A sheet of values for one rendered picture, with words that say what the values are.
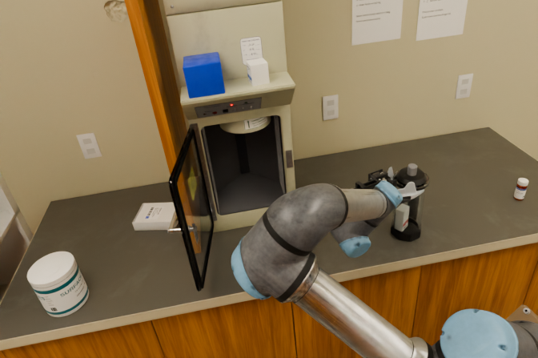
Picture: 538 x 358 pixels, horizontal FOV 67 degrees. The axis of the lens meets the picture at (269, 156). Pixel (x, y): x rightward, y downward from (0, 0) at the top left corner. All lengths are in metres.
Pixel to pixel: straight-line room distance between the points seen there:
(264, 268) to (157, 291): 0.67
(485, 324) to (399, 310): 0.79
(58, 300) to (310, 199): 0.89
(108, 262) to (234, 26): 0.91
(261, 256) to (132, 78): 1.10
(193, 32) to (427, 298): 1.20
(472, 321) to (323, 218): 0.33
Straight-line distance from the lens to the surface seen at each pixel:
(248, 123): 1.32
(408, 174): 1.34
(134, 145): 1.83
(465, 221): 1.59
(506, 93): 2.24
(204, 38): 1.20
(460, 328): 0.89
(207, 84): 1.12
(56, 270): 1.38
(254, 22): 1.20
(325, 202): 0.76
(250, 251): 0.79
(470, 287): 1.70
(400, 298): 1.59
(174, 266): 1.45
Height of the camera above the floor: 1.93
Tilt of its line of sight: 31 degrees down
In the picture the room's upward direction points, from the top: 6 degrees counter-clockwise
